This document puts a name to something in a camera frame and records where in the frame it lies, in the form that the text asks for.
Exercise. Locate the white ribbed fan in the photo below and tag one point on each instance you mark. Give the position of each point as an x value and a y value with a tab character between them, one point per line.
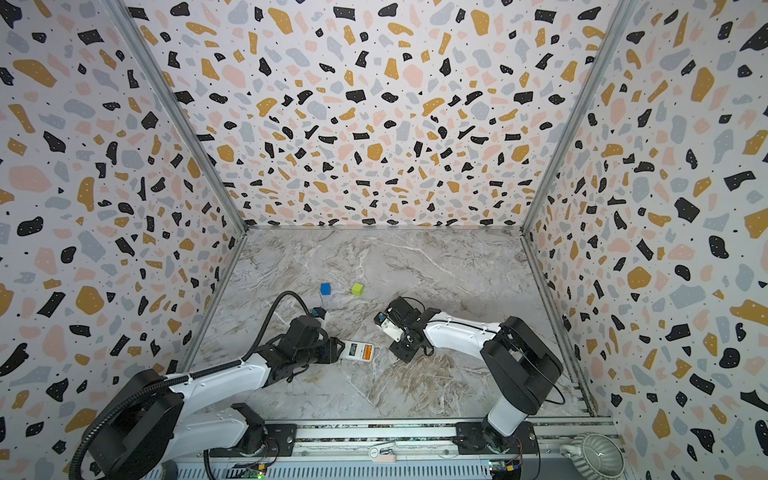
595	456

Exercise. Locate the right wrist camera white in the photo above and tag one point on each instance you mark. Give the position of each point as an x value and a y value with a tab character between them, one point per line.
387	326

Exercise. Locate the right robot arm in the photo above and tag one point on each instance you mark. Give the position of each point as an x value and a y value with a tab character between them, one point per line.
522	366

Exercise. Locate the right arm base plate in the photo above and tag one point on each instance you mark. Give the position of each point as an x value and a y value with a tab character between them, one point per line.
480	438

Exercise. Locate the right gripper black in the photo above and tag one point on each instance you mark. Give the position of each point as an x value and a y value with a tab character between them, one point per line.
398	321

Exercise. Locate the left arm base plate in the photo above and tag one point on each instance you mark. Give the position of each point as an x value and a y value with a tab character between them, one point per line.
255	441

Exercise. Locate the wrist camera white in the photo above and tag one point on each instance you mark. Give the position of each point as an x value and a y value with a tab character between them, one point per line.
319	312
387	326

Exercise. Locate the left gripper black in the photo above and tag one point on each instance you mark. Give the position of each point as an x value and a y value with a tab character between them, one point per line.
330	349

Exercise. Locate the aluminium mounting rail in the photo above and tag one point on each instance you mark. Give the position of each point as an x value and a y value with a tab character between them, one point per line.
392	449

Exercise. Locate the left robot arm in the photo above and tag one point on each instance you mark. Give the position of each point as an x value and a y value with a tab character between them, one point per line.
154	418

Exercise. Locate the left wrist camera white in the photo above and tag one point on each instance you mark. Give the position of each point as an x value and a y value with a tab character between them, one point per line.
319	312

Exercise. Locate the white red remote control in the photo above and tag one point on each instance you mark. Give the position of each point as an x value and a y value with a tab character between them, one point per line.
357	351

